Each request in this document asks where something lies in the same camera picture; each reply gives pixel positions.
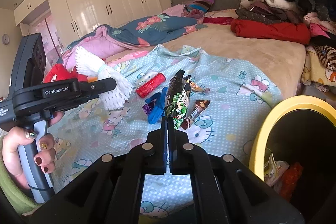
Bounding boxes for red plastic bag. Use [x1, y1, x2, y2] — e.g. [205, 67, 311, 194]
[279, 162, 303, 202]

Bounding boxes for white foam fruit net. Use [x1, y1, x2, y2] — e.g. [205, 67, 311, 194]
[75, 46, 133, 111]

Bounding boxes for green black snack bag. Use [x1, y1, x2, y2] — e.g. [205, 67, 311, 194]
[165, 69, 191, 130]

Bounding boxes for green sleeve forearm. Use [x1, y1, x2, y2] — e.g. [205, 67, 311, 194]
[1, 134, 39, 215]

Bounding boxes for yellow rimmed black trash bin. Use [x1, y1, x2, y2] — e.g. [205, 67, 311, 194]
[248, 95, 336, 202]

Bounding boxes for left hand painted nails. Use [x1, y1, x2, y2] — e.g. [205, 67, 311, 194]
[2, 127, 56, 189]

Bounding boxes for red cloth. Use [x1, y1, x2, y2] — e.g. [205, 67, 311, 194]
[43, 64, 88, 83]

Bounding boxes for light blue Hello Kitty sheet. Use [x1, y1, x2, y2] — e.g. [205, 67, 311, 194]
[47, 44, 283, 219]

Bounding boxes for brown chocolate bar wrapper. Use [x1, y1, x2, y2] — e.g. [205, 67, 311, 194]
[181, 100, 210, 130]

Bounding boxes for purple candy wrapper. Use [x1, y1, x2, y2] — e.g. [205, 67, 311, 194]
[142, 102, 155, 115]

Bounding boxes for pink blanket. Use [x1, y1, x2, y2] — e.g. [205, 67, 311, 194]
[61, 25, 127, 70]

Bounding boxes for red cylindrical tube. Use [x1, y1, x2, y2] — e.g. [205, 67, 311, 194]
[135, 73, 166, 98]

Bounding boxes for small colourful candy wrapper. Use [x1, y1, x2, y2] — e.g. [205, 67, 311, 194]
[190, 81, 210, 93]

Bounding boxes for beige bed cover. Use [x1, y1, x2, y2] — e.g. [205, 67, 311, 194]
[163, 23, 306, 99]

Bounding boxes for blue floral quilt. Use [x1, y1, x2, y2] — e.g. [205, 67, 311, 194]
[70, 14, 206, 47]

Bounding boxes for yellow cartoon blanket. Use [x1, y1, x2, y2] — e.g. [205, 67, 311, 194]
[301, 46, 335, 86]

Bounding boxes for red folded garment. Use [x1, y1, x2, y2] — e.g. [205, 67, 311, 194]
[231, 19, 311, 45]

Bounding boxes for striped colourful pillow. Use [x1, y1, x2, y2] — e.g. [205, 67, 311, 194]
[183, 0, 215, 19]

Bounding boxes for pile of mixed clothes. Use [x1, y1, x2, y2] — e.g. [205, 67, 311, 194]
[236, 0, 335, 71]

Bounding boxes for round wall clock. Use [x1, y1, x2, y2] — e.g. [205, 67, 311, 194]
[2, 34, 10, 45]

